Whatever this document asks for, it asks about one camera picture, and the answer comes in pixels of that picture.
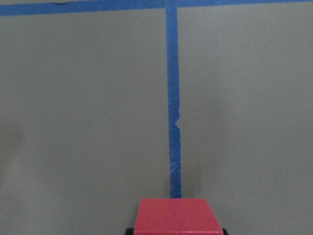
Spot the red block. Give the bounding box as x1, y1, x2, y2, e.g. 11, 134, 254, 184
133, 198, 224, 235

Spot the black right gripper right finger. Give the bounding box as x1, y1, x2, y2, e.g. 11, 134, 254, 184
222, 228, 228, 235

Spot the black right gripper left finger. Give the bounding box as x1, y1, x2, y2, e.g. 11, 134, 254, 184
124, 228, 134, 235

